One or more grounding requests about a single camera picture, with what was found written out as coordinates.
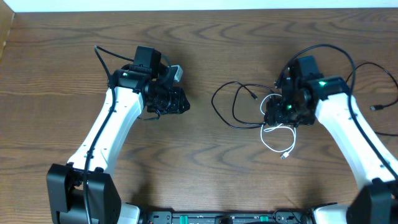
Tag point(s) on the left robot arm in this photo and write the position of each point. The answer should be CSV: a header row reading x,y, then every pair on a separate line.
x,y
82,190

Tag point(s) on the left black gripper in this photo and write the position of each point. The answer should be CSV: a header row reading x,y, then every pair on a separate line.
x,y
178,105

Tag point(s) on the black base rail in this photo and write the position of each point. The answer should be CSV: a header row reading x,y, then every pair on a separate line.
x,y
283,216

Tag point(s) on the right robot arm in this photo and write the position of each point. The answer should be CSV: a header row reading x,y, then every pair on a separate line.
x,y
307,96

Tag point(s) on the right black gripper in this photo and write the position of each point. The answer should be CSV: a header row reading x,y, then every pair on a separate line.
x,y
274,111

